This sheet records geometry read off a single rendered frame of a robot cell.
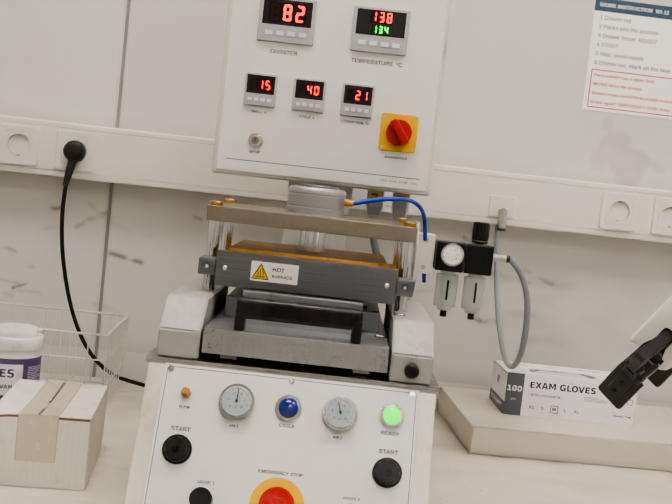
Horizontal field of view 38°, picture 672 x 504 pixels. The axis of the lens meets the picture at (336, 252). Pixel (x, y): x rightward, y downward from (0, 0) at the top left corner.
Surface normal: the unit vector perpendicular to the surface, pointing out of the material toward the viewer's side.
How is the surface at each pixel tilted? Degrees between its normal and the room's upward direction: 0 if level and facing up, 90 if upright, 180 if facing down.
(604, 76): 90
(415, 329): 40
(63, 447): 89
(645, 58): 90
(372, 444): 65
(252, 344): 90
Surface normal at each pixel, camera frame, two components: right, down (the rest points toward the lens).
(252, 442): 0.04, -0.36
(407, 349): 0.07, -0.71
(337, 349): -0.01, 0.07
